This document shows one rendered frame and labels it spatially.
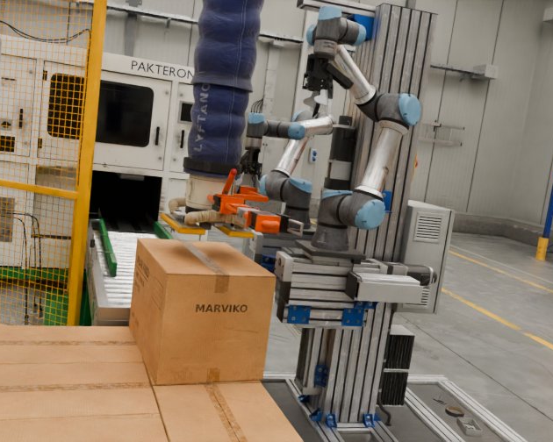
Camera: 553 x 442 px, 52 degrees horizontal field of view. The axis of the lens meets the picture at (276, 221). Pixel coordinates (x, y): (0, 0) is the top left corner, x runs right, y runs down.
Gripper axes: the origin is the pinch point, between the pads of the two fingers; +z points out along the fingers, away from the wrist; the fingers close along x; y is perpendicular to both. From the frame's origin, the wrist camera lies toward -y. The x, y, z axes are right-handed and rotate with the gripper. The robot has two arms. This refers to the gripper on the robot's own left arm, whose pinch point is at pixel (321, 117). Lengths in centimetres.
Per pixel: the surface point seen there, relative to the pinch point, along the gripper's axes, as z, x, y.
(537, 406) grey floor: 152, -100, -202
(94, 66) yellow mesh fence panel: -18, -144, 82
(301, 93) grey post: -43, -368, -99
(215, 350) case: 85, -7, 25
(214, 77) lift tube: -10.0, -26.4, 33.6
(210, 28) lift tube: -27, -28, 37
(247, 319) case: 74, -8, 15
